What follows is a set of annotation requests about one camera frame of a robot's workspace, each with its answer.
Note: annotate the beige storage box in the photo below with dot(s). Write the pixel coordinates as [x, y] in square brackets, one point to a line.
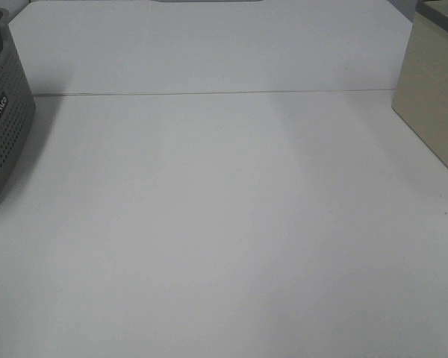
[421, 95]

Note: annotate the grey perforated plastic basket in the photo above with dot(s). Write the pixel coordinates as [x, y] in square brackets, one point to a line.
[17, 106]

